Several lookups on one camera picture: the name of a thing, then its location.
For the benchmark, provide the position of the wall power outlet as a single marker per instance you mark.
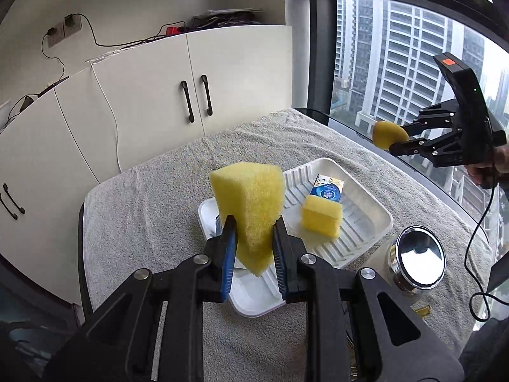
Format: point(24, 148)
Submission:
point(60, 36)

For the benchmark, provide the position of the orange teardrop makeup sponge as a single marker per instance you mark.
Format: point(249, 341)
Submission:
point(385, 133)

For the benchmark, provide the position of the blue label tissue packet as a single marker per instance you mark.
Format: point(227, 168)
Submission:
point(328, 193)

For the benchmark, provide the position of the grey high-rise building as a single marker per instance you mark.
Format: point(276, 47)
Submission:
point(405, 55)
point(358, 39)
point(473, 55)

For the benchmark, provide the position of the small red device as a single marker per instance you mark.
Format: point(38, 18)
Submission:
point(175, 31)

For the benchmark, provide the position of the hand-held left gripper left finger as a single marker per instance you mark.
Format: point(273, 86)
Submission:
point(227, 264)

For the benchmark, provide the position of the person's right hand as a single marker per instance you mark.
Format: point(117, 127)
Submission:
point(475, 173)

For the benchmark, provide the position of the grey fleece towel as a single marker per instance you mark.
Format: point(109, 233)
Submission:
point(159, 207)

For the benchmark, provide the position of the white plastic tray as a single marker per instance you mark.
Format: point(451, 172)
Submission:
point(358, 223)

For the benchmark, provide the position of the stack of papers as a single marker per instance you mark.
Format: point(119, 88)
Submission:
point(226, 18)

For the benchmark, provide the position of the yellow sponge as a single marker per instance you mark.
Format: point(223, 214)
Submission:
point(250, 199)
point(322, 217)

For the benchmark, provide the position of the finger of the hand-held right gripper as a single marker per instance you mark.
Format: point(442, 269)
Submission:
point(437, 149)
point(437, 115)

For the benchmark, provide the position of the black charger plug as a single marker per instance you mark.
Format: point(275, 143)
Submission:
point(51, 31)
point(72, 20)

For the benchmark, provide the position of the white cabinet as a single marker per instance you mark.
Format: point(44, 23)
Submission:
point(151, 71)

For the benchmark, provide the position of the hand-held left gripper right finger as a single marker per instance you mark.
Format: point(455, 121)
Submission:
point(279, 264)

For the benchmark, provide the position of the dark window frame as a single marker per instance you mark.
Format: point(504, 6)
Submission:
point(318, 47)

